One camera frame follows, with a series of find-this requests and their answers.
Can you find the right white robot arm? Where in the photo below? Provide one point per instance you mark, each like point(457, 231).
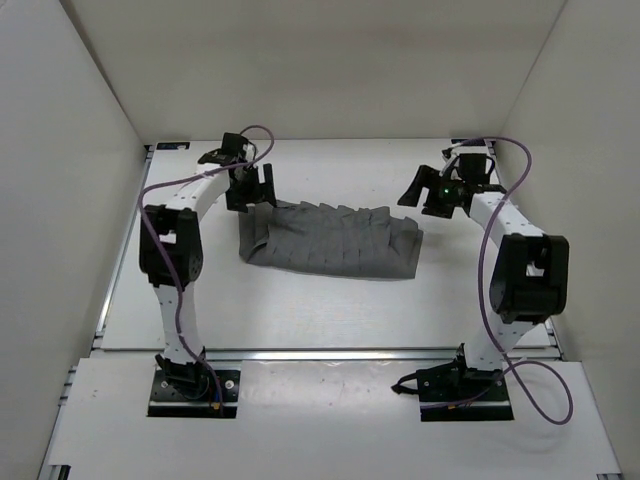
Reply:
point(529, 280)

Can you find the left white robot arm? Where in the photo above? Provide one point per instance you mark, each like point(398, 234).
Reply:
point(170, 242)

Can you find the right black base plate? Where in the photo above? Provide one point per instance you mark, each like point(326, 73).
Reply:
point(446, 394)

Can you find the grey pleated skirt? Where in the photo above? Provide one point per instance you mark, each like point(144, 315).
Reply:
point(339, 241)

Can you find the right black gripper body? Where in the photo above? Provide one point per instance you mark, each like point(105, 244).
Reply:
point(443, 200)

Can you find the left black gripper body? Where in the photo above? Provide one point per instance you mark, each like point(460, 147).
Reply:
point(249, 190)

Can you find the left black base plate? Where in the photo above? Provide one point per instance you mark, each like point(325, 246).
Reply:
point(165, 401)

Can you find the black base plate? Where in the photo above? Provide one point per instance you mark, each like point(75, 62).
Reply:
point(446, 394)
point(165, 401)

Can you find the blue corner label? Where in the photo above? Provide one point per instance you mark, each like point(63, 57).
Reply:
point(172, 146)
point(473, 142)

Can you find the aluminium front rail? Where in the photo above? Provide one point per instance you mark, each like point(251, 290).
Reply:
point(393, 354)

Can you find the left blue corner label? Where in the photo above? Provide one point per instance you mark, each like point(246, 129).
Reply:
point(172, 146)

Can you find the right blue corner label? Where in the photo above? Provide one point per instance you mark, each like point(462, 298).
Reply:
point(473, 142)

